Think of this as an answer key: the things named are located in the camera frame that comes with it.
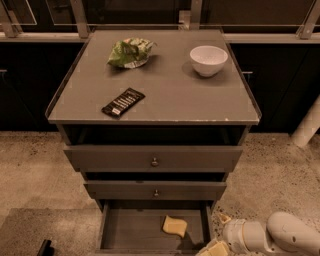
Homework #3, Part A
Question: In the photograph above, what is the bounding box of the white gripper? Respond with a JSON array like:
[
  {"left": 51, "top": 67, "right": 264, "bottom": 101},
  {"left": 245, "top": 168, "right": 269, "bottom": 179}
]
[{"left": 196, "top": 213, "right": 246, "bottom": 256}]

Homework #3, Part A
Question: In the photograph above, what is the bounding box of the yellow sponge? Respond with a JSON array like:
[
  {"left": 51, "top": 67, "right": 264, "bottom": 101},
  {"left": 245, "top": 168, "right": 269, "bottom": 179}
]
[{"left": 162, "top": 216, "right": 188, "bottom": 238}]

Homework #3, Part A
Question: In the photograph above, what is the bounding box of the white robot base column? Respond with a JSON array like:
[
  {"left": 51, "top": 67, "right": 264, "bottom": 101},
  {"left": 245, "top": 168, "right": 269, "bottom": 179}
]
[{"left": 292, "top": 95, "right": 320, "bottom": 147}]

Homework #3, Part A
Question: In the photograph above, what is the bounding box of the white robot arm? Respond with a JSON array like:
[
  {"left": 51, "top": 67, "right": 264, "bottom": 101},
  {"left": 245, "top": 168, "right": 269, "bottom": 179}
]
[{"left": 196, "top": 212, "right": 320, "bottom": 256}]

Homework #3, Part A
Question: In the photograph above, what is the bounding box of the grey bottom drawer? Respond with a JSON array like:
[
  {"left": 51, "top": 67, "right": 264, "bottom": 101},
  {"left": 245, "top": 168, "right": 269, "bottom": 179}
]
[{"left": 97, "top": 200, "right": 213, "bottom": 256}]

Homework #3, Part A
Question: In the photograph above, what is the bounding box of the grey drawer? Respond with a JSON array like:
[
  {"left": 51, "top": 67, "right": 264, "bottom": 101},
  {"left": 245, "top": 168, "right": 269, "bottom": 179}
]
[
  {"left": 64, "top": 145, "right": 242, "bottom": 173},
  {"left": 97, "top": 200, "right": 213, "bottom": 256},
  {"left": 84, "top": 180, "right": 226, "bottom": 200}
]

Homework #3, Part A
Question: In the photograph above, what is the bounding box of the grey middle drawer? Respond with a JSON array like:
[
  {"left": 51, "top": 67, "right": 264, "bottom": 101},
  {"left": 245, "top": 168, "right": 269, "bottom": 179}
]
[{"left": 84, "top": 180, "right": 226, "bottom": 200}]

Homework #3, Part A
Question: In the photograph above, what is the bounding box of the grey drawer cabinet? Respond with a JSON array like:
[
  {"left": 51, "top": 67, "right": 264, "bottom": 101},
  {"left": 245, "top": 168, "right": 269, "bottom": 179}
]
[{"left": 45, "top": 29, "right": 262, "bottom": 256}]

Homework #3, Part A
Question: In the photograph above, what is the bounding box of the grey top drawer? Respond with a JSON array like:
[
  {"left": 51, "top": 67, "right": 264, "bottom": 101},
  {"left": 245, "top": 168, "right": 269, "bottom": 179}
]
[{"left": 64, "top": 145, "right": 242, "bottom": 173}]

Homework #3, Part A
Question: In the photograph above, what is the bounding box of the black snack bar wrapper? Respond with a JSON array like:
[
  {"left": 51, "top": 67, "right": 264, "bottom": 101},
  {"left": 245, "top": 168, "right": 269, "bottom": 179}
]
[{"left": 101, "top": 88, "right": 145, "bottom": 118}]

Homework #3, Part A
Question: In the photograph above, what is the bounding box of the white ceramic bowl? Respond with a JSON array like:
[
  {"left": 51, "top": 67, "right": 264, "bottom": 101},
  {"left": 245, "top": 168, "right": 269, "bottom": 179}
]
[{"left": 189, "top": 45, "right": 228, "bottom": 77}]

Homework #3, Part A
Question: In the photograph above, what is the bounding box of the black object at floor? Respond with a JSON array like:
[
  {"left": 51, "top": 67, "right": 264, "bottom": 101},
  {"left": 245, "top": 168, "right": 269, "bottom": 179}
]
[{"left": 37, "top": 239, "right": 54, "bottom": 256}]

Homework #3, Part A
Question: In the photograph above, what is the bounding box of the green chip bag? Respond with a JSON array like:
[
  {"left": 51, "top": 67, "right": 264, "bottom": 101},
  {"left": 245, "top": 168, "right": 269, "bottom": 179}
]
[{"left": 107, "top": 37, "right": 155, "bottom": 69}]

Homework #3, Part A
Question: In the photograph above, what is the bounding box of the metal railing frame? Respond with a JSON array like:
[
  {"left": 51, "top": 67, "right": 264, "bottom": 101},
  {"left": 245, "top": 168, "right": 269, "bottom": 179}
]
[{"left": 0, "top": 0, "right": 320, "bottom": 43}]

